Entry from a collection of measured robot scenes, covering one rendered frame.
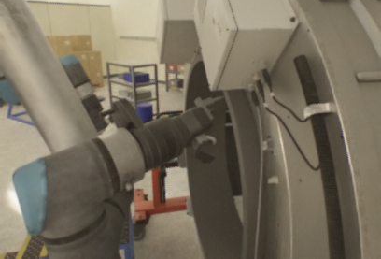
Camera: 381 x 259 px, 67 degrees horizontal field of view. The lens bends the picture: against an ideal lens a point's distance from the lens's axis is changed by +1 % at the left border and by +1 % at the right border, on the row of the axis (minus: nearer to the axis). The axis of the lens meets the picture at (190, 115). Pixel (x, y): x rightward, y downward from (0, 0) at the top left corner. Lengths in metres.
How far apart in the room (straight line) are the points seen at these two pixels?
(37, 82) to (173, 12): 0.70
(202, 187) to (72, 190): 1.10
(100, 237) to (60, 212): 0.07
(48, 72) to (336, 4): 0.52
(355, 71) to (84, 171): 0.43
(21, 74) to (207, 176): 1.12
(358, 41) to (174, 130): 0.34
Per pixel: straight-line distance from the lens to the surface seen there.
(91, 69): 8.23
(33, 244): 2.13
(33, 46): 0.52
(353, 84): 0.50
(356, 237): 0.49
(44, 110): 0.52
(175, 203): 2.47
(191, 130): 0.48
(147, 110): 2.08
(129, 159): 0.43
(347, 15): 0.62
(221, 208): 1.45
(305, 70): 0.50
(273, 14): 0.57
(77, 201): 0.42
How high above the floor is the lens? 1.66
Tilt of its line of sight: 18 degrees down
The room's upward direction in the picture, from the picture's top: straight up
